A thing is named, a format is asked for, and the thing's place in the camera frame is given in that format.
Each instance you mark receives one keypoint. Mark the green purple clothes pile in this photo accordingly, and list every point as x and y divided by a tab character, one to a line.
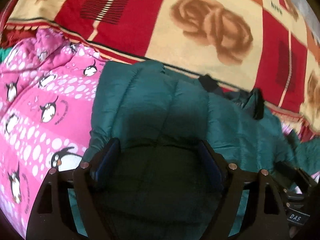
4	52

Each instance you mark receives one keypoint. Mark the red cream rose blanket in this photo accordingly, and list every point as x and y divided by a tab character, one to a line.
269	44

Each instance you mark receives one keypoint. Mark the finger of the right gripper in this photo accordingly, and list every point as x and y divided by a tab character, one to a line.
296	175

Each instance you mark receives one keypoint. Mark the pink penguin quilt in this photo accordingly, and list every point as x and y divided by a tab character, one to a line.
48	86

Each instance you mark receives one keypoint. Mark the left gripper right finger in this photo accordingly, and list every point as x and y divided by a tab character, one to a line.
264	217

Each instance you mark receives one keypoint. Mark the teal quilted puffer jacket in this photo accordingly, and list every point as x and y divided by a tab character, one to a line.
159	185

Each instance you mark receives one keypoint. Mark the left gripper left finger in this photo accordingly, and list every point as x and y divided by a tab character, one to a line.
51	216

